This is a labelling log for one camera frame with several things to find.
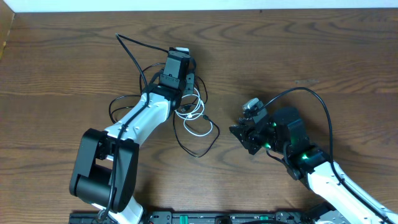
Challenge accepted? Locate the white usb cable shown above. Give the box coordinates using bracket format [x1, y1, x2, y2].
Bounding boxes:
[174, 86, 214, 138]

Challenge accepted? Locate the brown cardboard panel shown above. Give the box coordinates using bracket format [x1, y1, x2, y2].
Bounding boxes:
[0, 0, 15, 57]

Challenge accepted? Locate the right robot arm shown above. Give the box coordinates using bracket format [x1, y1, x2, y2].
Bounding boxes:
[229, 107, 397, 223]

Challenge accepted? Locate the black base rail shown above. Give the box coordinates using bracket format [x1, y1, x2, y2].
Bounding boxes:
[68, 203, 336, 224]

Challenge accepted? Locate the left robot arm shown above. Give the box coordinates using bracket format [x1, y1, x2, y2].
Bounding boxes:
[69, 47, 196, 223]

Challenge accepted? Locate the black usb cable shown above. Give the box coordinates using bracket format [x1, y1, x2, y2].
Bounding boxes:
[108, 62, 221, 159]

